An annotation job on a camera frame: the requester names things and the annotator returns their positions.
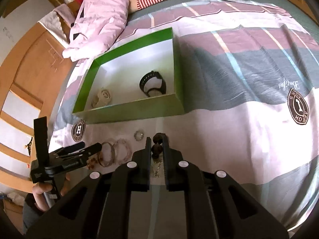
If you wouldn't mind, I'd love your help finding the gold bangle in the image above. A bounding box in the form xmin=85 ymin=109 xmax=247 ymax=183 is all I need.
xmin=98 ymin=142 xmax=116 ymax=167

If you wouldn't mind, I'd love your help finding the person's left hand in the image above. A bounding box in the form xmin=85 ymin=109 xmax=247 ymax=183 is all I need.
xmin=32 ymin=173 xmax=71 ymax=213

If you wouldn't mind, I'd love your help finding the white panel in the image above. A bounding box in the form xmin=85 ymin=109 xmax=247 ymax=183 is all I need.
xmin=0 ymin=0 xmax=54 ymax=65

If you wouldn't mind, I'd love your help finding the pale pink bead bracelet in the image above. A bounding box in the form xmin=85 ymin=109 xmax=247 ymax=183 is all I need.
xmin=113 ymin=138 xmax=132 ymax=165

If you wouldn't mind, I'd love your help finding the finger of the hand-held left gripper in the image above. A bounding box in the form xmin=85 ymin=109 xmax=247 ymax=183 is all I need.
xmin=56 ymin=143 xmax=103 ymax=163
xmin=53 ymin=141 xmax=86 ymax=155

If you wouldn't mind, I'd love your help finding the green cardboard box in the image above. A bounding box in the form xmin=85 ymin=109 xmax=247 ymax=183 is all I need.
xmin=72 ymin=27 xmax=185 ymax=125

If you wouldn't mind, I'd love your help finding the person's left forearm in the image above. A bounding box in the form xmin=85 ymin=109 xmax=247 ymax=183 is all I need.
xmin=22 ymin=194 xmax=48 ymax=235

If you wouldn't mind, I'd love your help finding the pale patterned cloth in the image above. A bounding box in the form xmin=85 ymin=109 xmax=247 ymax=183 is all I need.
xmin=38 ymin=4 xmax=75 ymax=43

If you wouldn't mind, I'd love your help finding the wooden wardrobe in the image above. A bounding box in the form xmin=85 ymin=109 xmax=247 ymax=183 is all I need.
xmin=0 ymin=22 xmax=75 ymax=192

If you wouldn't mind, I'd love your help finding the black wristwatch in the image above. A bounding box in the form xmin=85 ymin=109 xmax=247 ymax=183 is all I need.
xmin=139 ymin=71 xmax=167 ymax=97

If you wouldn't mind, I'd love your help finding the pink padded jacket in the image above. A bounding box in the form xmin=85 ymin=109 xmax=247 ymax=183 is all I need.
xmin=62 ymin=0 xmax=130 ymax=61

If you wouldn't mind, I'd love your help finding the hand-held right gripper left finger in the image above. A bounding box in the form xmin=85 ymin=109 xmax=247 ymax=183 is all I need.
xmin=25 ymin=137 xmax=152 ymax=239

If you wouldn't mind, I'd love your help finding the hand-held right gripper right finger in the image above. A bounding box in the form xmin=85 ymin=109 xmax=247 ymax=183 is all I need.
xmin=163 ymin=137 xmax=290 ymax=239

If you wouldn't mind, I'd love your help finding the printed plaid quilt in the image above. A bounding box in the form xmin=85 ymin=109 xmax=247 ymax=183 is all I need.
xmin=48 ymin=0 xmax=319 ymax=232

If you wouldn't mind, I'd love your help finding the dark wooden bead bracelet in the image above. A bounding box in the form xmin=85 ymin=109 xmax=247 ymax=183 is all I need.
xmin=152 ymin=133 xmax=166 ymax=160

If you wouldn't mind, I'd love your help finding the red and pink bead bracelet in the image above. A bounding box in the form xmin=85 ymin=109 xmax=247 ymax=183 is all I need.
xmin=86 ymin=156 xmax=100 ymax=170

